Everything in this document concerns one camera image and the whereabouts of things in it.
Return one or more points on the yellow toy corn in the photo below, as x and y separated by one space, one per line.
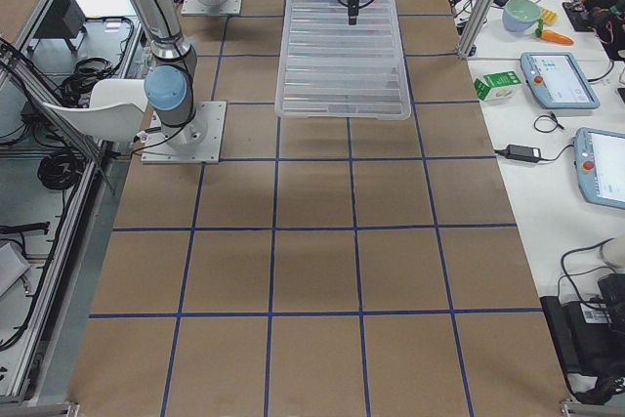
548 17

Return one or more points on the teach pendant upper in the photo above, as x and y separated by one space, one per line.
556 81

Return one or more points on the black power adapter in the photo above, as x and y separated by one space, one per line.
520 153

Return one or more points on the teach pendant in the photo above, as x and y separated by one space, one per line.
556 81
599 164

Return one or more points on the green white milk carton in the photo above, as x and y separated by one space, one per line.
497 86

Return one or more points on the toy carrot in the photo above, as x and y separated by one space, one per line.
552 36

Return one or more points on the white chair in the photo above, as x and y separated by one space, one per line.
115 112

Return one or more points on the green bowl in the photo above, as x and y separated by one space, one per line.
520 15

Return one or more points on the teach pendant lower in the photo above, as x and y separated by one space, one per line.
599 164

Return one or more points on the clear plastic box lid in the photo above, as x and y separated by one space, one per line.
328 68

